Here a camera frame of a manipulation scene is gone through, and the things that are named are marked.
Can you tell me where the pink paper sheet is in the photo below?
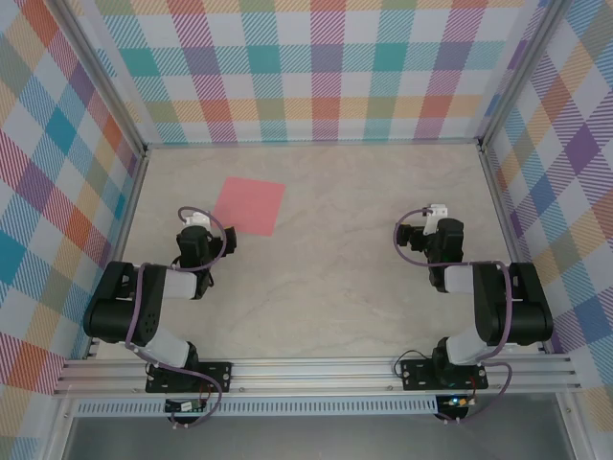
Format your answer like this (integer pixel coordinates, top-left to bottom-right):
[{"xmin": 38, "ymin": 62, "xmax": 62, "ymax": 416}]
[{"xmin": 213, "ymin": 176, "xmax": 287, "ymax": 237}]

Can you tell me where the grey metal panel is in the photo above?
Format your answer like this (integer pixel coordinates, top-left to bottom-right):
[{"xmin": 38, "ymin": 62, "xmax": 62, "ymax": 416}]
[{"xmin": 61, "ymin": 415, "xmax": 576, "ymax": 460}]

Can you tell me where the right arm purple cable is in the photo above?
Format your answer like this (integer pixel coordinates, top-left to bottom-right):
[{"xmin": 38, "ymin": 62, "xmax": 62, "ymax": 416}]
[{"xmin": 393, "ymin": 207, "xmax": 513, "ymax": 427}]

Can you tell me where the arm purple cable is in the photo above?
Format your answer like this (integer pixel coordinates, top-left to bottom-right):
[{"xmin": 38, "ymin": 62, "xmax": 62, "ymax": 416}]
[
  {"xmin": 393, "ymin": 207, "xmax": 513, "ymax": 427},
  {"xmin": 125, "ymin": 205, "xmax": 227, "ymax": 430}
]

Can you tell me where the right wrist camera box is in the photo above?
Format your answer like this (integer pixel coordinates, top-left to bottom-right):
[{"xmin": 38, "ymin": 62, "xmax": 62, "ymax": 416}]
[{"xmin": 423, "ymin": 204, "xmax": 450, "ymax": 236}]

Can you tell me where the aluminium side rail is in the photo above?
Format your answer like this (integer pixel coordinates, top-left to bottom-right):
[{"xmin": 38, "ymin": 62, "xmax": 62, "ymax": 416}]
[
  {"xmin": 83, "ymin": 149, "xmax": 150, "ymax": 360},
  {"xmin": 478, "ymin": 146, "xmax": 552, "ymax": 356}
]

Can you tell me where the thin aluminium edge rail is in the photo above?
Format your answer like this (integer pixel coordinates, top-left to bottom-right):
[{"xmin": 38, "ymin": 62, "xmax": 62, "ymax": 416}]
[{"xmin": 143, "ymin": 137, "xmax": 483, "ymax": 150}]

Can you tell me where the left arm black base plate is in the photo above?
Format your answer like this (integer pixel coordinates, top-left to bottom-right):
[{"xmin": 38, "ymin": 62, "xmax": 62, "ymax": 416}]
[{"xmin": 145, "ymin": 361, "xmax": 235, "ymax": 395}]

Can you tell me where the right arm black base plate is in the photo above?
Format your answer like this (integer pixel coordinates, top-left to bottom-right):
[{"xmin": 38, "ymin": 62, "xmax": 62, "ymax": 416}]
[{"xmin": 399, "ymin": 357, "xmax": 489, "ymax": 392}]

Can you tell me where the wide aluminium mounting rail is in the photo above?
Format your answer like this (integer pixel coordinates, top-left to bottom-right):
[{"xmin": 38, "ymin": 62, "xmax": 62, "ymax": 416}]
[{"xmin": 51, "ymin": 353, "xmax": 584, "ymax": 398}]

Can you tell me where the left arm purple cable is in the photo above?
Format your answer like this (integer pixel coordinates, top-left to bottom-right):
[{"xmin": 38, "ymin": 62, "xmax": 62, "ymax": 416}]
[{"xmin": 125, "ymin": 205, "xmax": 227, "ymax": 430}]

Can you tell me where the slotted grey cable duct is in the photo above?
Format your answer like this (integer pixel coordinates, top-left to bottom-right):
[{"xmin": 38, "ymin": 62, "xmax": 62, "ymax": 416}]
[{"xmin": 71, "ymin": 400, "xmax": 441, "ymax": 418}]

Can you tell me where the aluminium corner post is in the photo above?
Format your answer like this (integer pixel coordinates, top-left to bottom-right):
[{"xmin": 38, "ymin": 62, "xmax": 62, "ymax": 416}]
[
  {"xmin": 45, "ymin": 0, "xmax": 149, "ymax": 157},
  {"xmin": 476, "ymin": 0, "xmax": 576, "ymax": 154}
]

